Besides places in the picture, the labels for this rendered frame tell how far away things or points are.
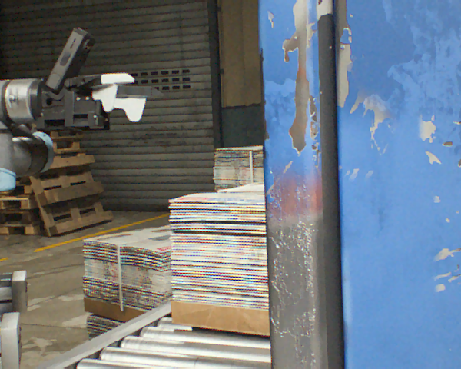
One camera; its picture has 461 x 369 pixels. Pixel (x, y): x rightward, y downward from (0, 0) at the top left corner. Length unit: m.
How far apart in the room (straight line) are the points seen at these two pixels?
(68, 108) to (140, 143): 8.93
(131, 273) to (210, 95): 7.60
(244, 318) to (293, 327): 1.06
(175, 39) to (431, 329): 9.75
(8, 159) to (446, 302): 1.19
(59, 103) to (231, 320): 0.47
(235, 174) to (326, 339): 2.39
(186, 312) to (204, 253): 0.11
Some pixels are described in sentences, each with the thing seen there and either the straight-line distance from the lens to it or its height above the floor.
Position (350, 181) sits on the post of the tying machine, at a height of 1.15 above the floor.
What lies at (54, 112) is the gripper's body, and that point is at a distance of 1.36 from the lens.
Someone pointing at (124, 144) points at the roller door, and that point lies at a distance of 10.36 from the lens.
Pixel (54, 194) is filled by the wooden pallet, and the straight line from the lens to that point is 8.53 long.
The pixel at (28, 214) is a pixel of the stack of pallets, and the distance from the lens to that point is 8.63.
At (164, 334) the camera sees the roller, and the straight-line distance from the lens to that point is 1.43.
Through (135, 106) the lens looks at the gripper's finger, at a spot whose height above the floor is 1.20.
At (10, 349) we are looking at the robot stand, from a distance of 1.67.
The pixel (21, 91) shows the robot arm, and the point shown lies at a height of 1.23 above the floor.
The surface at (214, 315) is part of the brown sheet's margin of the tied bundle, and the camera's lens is 1.38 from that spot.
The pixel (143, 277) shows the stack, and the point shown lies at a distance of 2.19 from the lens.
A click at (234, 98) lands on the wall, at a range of 9.68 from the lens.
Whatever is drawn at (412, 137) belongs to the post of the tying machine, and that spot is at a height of 1.16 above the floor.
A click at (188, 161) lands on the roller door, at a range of 9.93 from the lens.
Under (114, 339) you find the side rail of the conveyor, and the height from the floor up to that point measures 0.80.
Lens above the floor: 1.17
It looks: 5 degrees down
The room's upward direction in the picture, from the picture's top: 2 degrees counter-clockwise
